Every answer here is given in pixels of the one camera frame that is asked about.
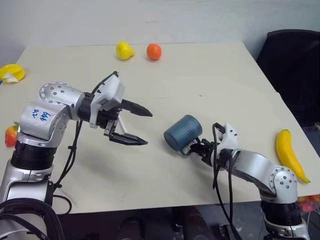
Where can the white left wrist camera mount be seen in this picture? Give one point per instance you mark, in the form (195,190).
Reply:
(110,92)

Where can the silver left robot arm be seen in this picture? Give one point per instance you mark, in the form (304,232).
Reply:
(57,95)

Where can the dark rounded shape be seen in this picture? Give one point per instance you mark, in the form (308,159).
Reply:
(136,228)

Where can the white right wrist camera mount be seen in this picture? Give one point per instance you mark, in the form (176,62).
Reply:
(231,137)

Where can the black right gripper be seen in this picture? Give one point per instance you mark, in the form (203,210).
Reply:
(208,150)

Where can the white toothbrush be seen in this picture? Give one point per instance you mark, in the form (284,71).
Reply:
(123,125)

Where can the red orange toy fruit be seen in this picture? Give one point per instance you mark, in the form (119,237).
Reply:
(11,136)

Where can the black chair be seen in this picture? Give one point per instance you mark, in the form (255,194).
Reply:
(295,75)

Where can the yellow and white toy fruit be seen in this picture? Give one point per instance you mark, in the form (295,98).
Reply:
(12,72)

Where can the yellow toy pear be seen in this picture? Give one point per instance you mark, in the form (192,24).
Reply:
(125,50)

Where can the colourful toy fruit pile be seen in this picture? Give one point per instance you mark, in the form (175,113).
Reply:
(308,201)

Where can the yellow toy banana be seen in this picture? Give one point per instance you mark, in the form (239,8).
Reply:
(286,152)

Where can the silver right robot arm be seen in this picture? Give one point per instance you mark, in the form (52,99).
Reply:
(255,162)

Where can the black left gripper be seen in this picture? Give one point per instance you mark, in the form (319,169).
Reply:
(108,119)

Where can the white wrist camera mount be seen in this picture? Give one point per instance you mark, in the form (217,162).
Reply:
(231,137)
(110,92)

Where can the blue ribbed mug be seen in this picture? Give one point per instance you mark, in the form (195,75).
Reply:
(182,132)

